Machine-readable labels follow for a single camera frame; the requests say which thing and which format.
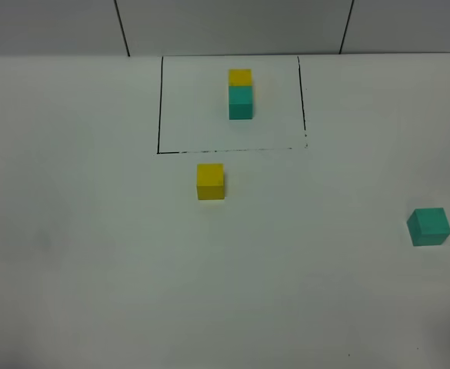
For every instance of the template teal cube block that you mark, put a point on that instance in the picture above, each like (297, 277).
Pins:
(240, 102)

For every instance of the loose teal cube block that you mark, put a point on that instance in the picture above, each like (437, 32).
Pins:
(428, 226)

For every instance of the black marker outline rectangle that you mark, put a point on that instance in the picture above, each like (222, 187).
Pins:
(194, 115)

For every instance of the template yellow cube block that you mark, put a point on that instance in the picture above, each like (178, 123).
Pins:
(239, 77)

